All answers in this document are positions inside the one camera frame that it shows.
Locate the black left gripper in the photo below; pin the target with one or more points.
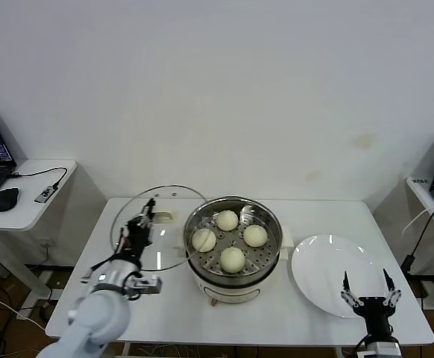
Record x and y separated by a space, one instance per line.
136 238

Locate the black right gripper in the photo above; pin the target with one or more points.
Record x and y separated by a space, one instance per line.
375 311

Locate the white steamed baozi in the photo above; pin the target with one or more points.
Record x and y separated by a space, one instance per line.
227 220
232 260
256 235
204 240

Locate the steel perforated steamer basket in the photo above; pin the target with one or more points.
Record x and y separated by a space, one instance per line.
265 261

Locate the white round plate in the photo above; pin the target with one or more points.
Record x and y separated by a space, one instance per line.
325 268

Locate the grey usb hub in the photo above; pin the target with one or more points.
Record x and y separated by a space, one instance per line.
47 194

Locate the white side desk with label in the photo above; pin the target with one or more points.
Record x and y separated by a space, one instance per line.
422 197

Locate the white electric cooker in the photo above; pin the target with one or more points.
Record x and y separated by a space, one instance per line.
232 294

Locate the white side desk with mouse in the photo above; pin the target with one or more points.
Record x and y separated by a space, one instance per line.
23 220

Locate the black computer mouse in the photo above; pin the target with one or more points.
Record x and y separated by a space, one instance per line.
6 199

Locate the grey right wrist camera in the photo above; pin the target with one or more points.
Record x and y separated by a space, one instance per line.
387 350

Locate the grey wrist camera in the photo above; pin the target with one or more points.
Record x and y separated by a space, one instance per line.
387 350
148 285

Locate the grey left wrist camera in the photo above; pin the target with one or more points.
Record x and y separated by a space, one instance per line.
148 285

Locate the white wall socket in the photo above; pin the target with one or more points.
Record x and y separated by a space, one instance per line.
47 244

